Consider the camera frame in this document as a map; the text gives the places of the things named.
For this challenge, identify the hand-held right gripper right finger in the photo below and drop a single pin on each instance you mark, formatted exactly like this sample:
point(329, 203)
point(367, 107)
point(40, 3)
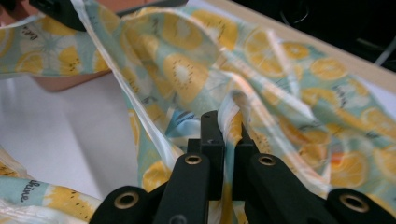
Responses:
point(241, 161)

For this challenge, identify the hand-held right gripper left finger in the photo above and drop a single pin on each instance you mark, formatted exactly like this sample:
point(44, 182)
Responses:
point(213, 155)

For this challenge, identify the lemon print teal cloth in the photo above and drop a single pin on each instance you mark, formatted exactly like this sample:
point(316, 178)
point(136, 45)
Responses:
point(249, 93)

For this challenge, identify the grey metal stand bar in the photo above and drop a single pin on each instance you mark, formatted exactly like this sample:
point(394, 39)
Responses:
point(386, 51)

